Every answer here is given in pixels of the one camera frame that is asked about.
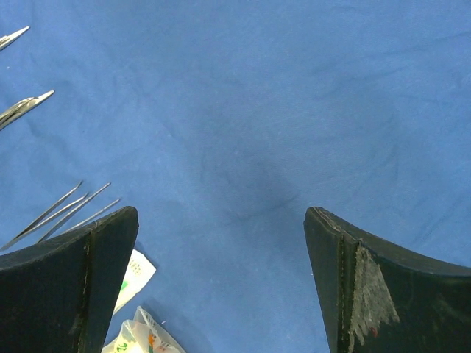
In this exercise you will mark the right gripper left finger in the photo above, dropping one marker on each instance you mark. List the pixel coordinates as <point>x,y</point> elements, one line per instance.
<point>59,295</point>

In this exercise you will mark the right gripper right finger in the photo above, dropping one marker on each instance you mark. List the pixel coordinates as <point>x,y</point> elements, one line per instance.
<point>376,296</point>

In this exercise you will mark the white packet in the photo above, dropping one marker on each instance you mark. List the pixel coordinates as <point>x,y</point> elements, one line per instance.
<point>138,273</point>

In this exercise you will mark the green suture packet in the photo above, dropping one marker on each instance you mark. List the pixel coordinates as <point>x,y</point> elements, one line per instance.
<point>143,335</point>

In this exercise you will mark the steel forceps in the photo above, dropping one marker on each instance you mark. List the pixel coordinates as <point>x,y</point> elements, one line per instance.
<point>70,214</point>

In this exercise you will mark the steel ring-handle scissors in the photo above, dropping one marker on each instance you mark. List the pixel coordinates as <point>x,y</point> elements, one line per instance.
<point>22,107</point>

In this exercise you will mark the blue surgical drape cloth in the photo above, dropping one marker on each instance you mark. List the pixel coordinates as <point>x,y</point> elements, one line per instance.
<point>222,122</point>

